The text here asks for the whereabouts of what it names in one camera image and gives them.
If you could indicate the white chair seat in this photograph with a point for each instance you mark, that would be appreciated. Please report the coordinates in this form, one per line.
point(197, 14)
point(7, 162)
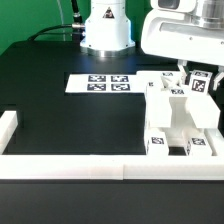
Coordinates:
point(174, 109)

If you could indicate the white marker base plate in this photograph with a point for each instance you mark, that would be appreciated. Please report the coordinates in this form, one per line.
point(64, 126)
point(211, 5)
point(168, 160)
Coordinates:
point(105, 83)

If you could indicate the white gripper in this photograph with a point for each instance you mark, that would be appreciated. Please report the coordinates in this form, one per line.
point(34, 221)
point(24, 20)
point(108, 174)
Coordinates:
point(189, 30)

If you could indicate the white tagged cube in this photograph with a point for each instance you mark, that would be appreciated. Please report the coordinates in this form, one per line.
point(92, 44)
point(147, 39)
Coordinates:
point(199, 81)

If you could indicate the white U-shaped fence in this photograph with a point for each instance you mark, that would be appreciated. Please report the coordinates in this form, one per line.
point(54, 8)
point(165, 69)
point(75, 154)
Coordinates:
point(106, 167)

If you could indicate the white chair back frame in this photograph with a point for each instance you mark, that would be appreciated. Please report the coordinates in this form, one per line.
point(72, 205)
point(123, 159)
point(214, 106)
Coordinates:
point(166, 79)

